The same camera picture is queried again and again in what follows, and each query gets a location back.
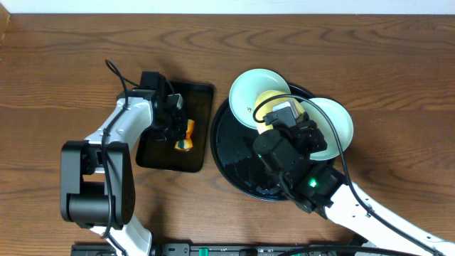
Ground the green and yellow sponge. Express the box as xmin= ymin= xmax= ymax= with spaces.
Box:
xmin=174 ymin=119 xmax=195 ymax=151

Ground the pale green plate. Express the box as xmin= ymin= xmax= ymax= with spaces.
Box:
xmin=300 ymin=97 xmax=355 ymax=161

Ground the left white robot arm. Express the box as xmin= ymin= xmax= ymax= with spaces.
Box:
xmin=60 ymin=89 xmax=186 ymax=255

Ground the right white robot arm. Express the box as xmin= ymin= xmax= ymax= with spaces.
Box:
xmin=253 ymin=121 xmax=454 ymax=255

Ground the black rectangular tray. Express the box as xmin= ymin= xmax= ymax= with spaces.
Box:
xmin=136 ymin=81 xmax=214 ymax=173

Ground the round black tray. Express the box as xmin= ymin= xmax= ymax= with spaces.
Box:
xmin=209 ymin=82 xmax=337 ymax=203

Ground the light blue plate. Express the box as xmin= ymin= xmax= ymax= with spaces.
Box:
xmin=228 ymin=68 xmax=291 ymax=129

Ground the left black camera cable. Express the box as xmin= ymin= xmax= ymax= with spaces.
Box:
xmin=100 ymin=58 xmax=141 ymax=240

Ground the black camera cable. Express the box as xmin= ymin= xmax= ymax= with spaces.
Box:
xmin=252 ymin=92 xmax=449 ymax=256
xmin=100 ymin=58 xmax=141 ymax=240

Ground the right black camera cable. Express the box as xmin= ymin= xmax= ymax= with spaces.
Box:
xmin=252 ymin=92 xmax=449 ymax=256

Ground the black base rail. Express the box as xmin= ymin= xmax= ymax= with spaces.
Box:
xmin=70 ymin=235 xmax=403 ymax=256

